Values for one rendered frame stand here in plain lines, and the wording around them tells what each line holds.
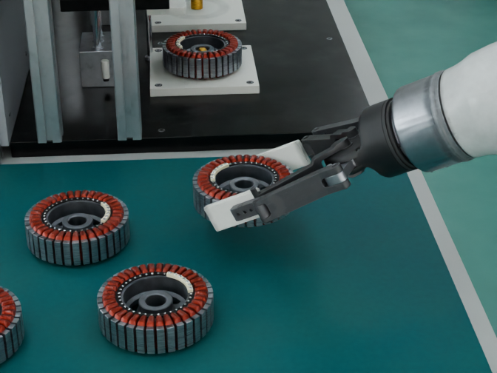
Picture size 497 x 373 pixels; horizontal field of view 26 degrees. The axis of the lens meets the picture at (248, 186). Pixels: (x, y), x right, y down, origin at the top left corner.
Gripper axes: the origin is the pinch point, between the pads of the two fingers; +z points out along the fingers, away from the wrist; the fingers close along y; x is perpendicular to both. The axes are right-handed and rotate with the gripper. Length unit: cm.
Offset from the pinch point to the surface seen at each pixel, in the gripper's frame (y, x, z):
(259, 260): -4.9, -6.6, -0.1
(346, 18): 69, 1, 13
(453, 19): 276, -51, 74
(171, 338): -23.1, -4.2, -0.2
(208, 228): -1.0, -2.6, 6.6
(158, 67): 31.0, 11.7, 24.7
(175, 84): 26.7, 9.2, 20.5
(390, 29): 258, -42, 90
